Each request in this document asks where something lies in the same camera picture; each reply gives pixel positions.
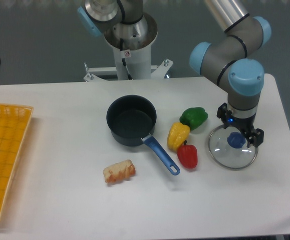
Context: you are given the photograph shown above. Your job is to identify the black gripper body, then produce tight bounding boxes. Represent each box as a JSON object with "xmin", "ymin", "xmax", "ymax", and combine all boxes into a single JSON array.
[{"xmin": 226, "ymin": 110, "xmax": 256, "ymax": 133}]

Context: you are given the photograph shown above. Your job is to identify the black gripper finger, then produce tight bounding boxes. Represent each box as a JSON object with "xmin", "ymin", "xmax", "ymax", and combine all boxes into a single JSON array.
[
  {"xmin": 216, "ymin": 103, "xmax": 231, "ymax": 129},
  {"xmin": 244, "ymin": 128, "xmax": 264, "ymax": 148}
]

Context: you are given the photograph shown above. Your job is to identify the yellow bell pepper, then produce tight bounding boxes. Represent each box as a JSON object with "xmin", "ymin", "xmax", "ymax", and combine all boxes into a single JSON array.
[{"xmin": 167, "ymin": 122, "xmax": 190, "ymax": 152}]

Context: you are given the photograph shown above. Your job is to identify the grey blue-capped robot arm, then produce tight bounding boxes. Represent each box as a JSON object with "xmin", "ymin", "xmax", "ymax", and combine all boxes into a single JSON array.
[{"xmin": 77, "ymin": 0, "xmax": 271, "ymax": 147}]

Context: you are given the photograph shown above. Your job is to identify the green bell pepper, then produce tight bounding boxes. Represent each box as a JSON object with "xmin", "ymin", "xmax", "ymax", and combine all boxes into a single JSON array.
[{"xmin": 179, "ymin": 107, "xmax": 208, "ymax": 131}]

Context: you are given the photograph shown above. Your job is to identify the red bell pepper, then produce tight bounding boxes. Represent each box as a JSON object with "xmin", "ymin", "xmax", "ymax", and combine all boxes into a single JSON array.
[{"xmin": 177, "ymin": 140, "xmax": 198, "ymax": 169}]

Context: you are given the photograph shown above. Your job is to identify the glass lid with blue knob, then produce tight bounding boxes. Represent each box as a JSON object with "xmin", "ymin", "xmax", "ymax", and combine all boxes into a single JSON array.
[{"xmin": 208, "ymin": 126, "xmax": 258, "ymax": 170}]

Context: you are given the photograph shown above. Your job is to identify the toasted bread piece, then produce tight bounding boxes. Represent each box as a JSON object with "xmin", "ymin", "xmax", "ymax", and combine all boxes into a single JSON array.
[{"xmin": 103, "ymin": 159, "xmax": 136, "ymax": 184}]

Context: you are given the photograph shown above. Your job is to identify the yellow woven basket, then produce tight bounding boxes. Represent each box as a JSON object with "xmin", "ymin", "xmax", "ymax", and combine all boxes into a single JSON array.
[{"xmin": 0, "ymin": 103, "xmax": 34, "ymax": 218}]

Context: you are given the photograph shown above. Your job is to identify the dark saucepan with blue handle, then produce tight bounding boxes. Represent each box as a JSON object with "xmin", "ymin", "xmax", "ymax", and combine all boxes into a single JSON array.
[{"xmin": 106, "ymin": 95, "xmax": 180, "ymax": 176}]

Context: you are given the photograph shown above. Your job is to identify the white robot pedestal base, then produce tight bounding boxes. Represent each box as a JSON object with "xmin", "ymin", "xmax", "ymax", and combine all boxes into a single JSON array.
[{"xmin": 84, "ymin": 13, "xmax": 173, "ymax": 82}]

